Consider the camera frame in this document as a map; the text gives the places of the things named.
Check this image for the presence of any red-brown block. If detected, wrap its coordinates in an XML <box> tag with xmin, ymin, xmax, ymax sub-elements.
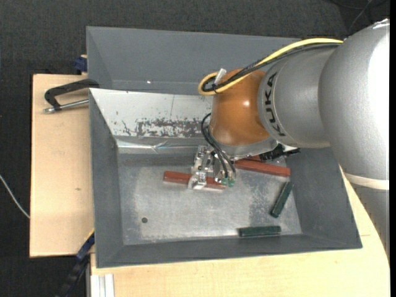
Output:
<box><xmin>232</xmin><ymin>157</ymin><xmax>292</xmax><ymax>177</ymax></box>
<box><xmin>163</xmin><ymin>170</ymin><xmax>227</xmax><ymax>192</ymax></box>

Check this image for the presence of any grey metal bin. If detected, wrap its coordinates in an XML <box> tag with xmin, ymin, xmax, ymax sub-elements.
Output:
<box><xmin>85</xmin><ymin>25</ymin><xmax>364</xmax><ymax>269</ymax></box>

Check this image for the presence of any dark green flat block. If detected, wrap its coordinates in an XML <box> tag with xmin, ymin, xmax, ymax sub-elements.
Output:
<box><xmin>270</xmin><ymin>181</ymin><xmax>295</xmax><ymax>219</ymax></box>
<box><xmin>238</xmin><ymin>225</ymin><xmax>283</xmax><ymax>239</ymax></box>

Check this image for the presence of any pale brown flat board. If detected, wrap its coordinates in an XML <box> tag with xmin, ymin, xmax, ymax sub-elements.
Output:
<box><xmin>28</xmin><ymin>73</ymin><xmax>95</xmax><ymax>259</ymax></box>

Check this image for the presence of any black cylinder on white bracket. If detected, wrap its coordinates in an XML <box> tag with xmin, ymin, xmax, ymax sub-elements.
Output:
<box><xmin>259</xmin><ymin>145</ymin><xmax>301</xmax><ymax>163</ymax></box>

